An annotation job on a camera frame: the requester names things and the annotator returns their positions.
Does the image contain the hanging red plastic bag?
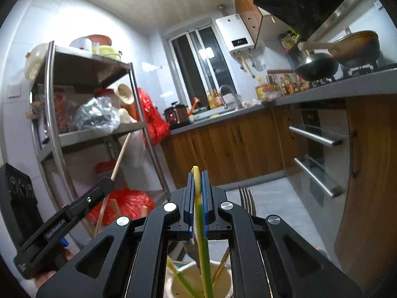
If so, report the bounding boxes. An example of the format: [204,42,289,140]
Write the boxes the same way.
[136,87,170,146]

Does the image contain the dark red rice cooker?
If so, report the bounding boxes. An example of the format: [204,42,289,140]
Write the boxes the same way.
[163,101,190,129]

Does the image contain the white roll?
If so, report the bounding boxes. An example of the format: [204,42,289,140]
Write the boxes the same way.
[70,37,94,52]

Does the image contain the white bowl lid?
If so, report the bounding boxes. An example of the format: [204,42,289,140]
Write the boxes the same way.
[24,43,50,83]

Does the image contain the red lid container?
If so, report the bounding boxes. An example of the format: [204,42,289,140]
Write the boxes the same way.
[95,161,121,190]

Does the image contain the large storage jar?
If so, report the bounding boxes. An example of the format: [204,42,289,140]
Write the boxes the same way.
[53,88,76,134]

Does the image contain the built-in oven metal handles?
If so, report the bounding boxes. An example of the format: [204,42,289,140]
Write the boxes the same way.
[288,101,357,208]

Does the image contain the metal kitchen faucet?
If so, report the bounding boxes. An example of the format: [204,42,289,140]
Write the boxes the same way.
[219,84,244,110]

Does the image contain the yellow green bowl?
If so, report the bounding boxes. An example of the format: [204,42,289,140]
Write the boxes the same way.
[99,46,123,60]

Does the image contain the white plastic bag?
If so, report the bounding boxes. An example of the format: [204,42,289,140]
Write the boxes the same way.
[119,132,146,168]

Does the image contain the black range hood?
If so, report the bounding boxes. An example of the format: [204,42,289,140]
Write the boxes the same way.
[253,0,369,36]

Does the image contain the cream plastic colander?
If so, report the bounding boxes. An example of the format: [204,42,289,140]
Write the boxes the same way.
[115,83,135,104]

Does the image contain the wooden wall cabinet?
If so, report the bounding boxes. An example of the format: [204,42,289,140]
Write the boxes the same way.
[232,0,273,48]

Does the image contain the seasoning packets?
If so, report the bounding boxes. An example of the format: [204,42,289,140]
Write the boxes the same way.
[277,29,301,50]

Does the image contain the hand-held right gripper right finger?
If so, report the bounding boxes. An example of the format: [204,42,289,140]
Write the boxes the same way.
[201,171,363,298]

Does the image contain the gas stove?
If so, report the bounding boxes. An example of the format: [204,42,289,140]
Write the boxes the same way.
[310,64,397,87]

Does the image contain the yellow oil bottle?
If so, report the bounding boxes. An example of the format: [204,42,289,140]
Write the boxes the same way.
[255,79,270,100]

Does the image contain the wooden base cabinets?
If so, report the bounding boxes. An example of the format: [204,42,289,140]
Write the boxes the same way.
[161,95,397,286]

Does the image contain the sliding window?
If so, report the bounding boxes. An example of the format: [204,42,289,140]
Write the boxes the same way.
[169,26,238,106]

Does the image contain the metal fork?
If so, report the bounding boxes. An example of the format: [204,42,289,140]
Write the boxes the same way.
[238,186,256,216]

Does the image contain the white water heater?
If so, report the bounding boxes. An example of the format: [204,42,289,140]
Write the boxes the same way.
[215,15,256,53]

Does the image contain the person's left hand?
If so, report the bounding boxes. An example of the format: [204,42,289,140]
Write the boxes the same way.
[33,245,75,291]

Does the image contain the brown frying pan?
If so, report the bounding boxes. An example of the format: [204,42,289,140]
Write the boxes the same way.
[299,30,380,69]

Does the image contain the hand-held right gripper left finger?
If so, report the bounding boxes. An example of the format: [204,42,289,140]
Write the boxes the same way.
[35,182,195,298]

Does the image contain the row of seasoning bottles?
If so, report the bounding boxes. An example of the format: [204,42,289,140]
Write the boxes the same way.
[268,73,311,95]

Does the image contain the floral ceramic utensil holder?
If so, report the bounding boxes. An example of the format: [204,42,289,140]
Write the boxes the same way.
[164,259,240,298]

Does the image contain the clear plastic bag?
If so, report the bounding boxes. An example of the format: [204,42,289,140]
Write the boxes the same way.
[70,97,121,133]

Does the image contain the red brown basin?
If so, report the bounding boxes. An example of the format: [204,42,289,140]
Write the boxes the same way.
[87,34,112,47]

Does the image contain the crumpled red plastic bag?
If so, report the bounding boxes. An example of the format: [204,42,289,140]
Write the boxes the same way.
[87,187,156,227]

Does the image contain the black wok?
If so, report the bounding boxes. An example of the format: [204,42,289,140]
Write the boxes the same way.
[267,53,339,82]

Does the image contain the metal shelf rack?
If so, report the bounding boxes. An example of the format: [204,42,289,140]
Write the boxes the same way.
[25,40,171,239]

